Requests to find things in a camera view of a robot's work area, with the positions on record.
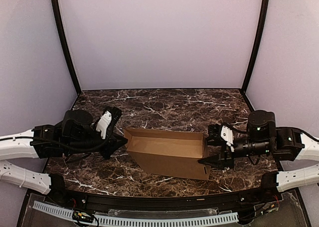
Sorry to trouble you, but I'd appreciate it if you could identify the brown cardboard box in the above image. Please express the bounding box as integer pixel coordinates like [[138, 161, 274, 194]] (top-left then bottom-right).
[[124, 128, 210, 180]]

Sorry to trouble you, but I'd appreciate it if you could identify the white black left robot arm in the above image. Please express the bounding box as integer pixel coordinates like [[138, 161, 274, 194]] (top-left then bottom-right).
[[0, 107, 128, 195]]

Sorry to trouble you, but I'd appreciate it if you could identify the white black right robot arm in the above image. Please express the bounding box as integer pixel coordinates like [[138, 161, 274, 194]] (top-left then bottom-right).
[[198, 110, 319, 193]]

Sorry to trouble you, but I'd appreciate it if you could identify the small green circuit board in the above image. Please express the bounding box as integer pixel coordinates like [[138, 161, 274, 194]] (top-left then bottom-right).
[[72, 210, 95, 223]]

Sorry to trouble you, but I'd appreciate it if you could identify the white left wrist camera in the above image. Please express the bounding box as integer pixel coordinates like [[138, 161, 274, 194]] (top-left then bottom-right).
[[95, 106, 122, 139]]

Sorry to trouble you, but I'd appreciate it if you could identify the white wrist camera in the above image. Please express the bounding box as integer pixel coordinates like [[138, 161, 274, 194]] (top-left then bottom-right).
[[206, 123, 235, 152], [95, 106, 122, 139]]

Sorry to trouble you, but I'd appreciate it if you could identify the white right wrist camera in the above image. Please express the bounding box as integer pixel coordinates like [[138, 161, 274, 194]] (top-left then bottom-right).
[[206, 123, 235, 152]]

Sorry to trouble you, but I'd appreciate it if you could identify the grey slotted cable duct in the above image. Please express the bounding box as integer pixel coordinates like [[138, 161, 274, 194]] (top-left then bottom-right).
[[32, 201, 239, 227]]

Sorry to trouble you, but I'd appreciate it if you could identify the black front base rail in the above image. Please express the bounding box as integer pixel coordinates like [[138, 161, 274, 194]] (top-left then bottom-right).
[[24, 179, 304, 217]]

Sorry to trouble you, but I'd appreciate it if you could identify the black right frame post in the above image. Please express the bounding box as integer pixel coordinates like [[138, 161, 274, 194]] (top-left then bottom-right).
[[241, 0, 269, 95]]

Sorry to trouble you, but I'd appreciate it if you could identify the black frame post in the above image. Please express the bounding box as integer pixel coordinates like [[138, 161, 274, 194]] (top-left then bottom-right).
[[51, 0, 82, 96], [241, 0, 269, 95]]

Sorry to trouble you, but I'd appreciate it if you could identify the black left frame post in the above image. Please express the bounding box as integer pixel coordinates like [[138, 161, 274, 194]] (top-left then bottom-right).
[[51, 0, 82, 96]]

